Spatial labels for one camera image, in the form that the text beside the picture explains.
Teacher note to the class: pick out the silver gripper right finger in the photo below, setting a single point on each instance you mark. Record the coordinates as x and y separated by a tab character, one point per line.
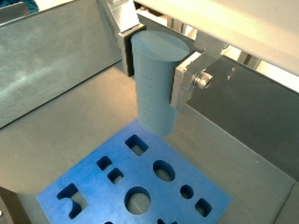
189	73

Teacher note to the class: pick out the dark object at bottom-left corner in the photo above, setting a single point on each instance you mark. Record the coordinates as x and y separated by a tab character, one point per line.
12	213

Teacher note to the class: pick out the grey-blue oval peg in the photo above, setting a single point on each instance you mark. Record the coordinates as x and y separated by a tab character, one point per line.
157	53

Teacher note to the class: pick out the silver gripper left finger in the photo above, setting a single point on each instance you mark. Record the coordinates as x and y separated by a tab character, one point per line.
122	20

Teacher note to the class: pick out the blue shape-sorting board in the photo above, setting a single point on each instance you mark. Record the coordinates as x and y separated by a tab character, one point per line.
133	181

